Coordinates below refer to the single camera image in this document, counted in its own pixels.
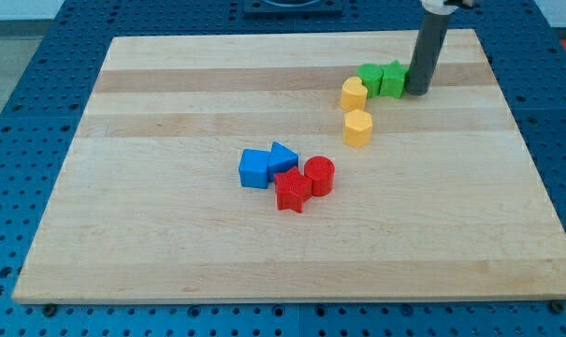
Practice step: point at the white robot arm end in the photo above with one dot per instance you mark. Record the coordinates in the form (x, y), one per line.
(446, 7)

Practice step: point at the red star block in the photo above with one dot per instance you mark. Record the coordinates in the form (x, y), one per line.
(292, 190)

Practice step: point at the yellow hexagon block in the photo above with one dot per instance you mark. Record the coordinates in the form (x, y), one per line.
(357, 128)

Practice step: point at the blue triangle block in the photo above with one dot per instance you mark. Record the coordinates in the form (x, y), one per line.
(280, 160)

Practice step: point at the red cylinder block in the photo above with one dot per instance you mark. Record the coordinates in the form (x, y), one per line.
(321, 171)

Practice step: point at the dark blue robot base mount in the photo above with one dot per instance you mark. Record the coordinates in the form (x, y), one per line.
(255, 8)

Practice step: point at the yellow heart block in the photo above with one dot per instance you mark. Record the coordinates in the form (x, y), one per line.
(353, 94)

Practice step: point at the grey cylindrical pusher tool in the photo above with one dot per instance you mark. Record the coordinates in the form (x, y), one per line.
(427, 48)

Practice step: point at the wooden board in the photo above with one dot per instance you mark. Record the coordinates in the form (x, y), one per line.
(443, 204)

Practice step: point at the blue cube block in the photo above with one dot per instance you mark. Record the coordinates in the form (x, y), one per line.
(253, 168)

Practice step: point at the green star block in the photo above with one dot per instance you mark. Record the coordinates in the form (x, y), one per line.
(393, 79)

